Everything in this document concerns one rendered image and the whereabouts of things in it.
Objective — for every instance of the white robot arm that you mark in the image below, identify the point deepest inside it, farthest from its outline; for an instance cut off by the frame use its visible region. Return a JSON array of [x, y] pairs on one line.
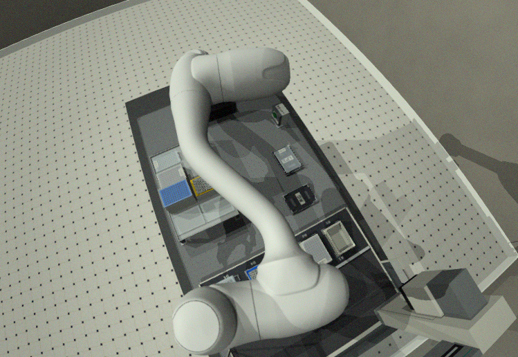
[[292, 293]]

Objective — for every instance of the white ready key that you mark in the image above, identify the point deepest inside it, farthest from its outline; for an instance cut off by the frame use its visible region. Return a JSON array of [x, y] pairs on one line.
[[280, 115]]

